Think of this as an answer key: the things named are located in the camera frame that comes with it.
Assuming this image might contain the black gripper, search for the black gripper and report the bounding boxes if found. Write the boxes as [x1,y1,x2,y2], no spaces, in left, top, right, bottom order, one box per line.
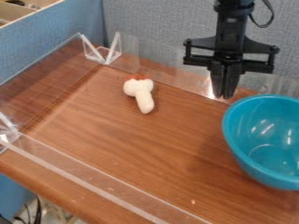
[183,14,279,99]

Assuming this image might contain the clear acrylic back barrier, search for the clear acrylic back barrier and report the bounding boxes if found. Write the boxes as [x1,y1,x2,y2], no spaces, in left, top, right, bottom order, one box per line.
[119,32,299,104]

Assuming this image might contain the clear acrylic front barrier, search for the clear acrylic front barrier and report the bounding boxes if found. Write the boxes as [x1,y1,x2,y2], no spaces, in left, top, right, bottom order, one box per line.
[0,112,210,224]

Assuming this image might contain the clear acrylic barrier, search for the clear acrylic barrier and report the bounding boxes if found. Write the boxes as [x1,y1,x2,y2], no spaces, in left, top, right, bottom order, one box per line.
[0,33,86,86]
[119,32,299,104]
[0,112,210,224]

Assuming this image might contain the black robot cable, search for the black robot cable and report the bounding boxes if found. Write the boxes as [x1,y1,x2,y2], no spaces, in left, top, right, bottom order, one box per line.
[247,0,277,29]

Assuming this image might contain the clear acrylic left barrier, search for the clear acrylic left barrier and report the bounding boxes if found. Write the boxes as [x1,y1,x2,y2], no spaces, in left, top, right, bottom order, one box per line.
[0,33,86,86]

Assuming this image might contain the white plush mushroom toy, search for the white plush mushroom toy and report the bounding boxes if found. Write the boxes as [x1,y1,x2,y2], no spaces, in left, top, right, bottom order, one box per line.
[123,75,155,114]

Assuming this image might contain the wooden shelf box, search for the wooden shelf box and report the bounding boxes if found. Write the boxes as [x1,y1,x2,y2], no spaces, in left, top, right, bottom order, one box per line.
[0,0,66,29]

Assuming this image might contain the clear acrylic corner bracket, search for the clear acrylic corner bracket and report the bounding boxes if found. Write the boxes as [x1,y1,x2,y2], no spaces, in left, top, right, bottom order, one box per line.
[79,31,122,65]

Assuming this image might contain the black floor cables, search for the black floor cables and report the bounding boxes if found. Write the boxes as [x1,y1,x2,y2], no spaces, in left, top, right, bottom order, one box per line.
[0,195,44,224]

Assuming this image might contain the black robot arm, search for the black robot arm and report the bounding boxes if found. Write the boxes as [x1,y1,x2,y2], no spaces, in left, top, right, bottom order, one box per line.
[183,0,279,99]

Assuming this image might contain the blue plastic bowl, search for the blue plastic bowl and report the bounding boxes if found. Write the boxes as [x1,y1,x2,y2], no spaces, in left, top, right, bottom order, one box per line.
[222,94,299,191]

